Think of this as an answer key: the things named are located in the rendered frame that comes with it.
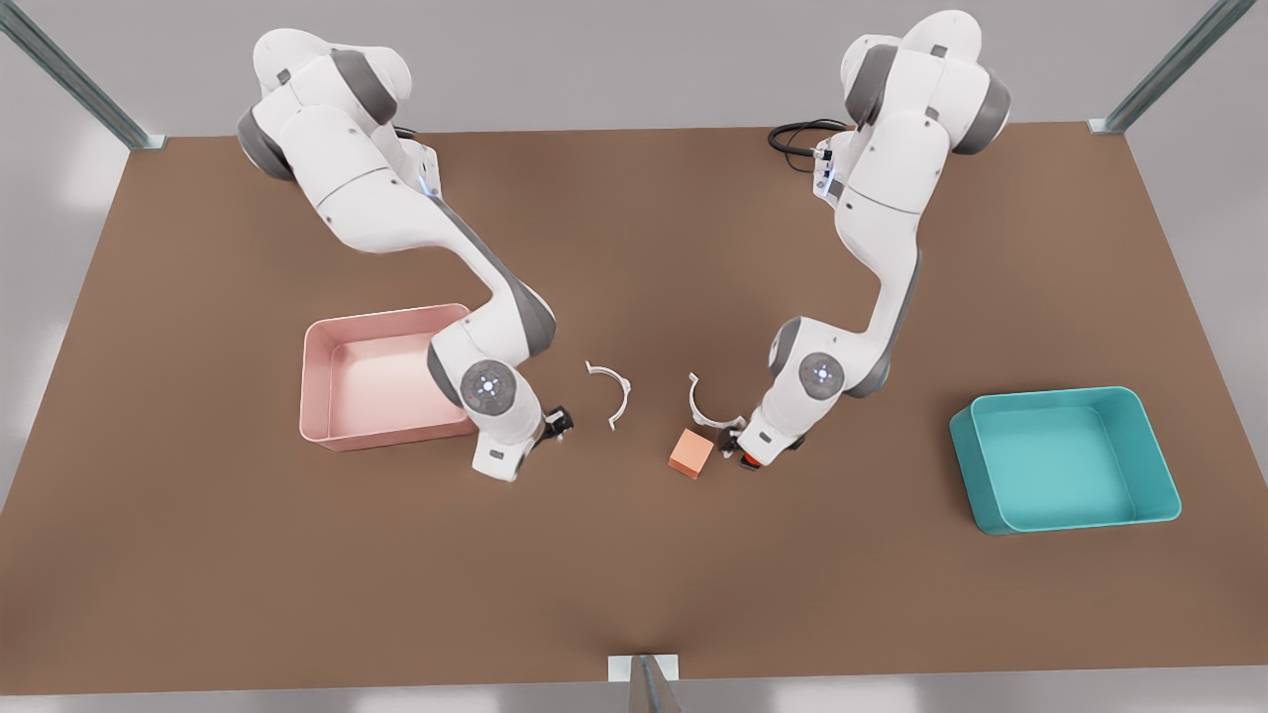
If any pink storage box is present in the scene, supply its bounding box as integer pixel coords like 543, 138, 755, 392
299, 303, 478, 454

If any blue storage box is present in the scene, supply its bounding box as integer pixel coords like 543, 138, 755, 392
949, 386, 1183, 537

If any orange cube block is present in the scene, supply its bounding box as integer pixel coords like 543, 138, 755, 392
669, 428, 715, 480

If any white curved bracket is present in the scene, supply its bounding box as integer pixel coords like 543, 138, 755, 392
584, 360, 634, 432
687, 373, 746, 430

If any silver frame post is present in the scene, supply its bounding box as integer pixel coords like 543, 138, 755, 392
1088, 0, 1259, 136
0, 0, 167, 152
607, 654, 682, 713

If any black cable loop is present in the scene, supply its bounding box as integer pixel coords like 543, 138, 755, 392
768, 119, 851, 175

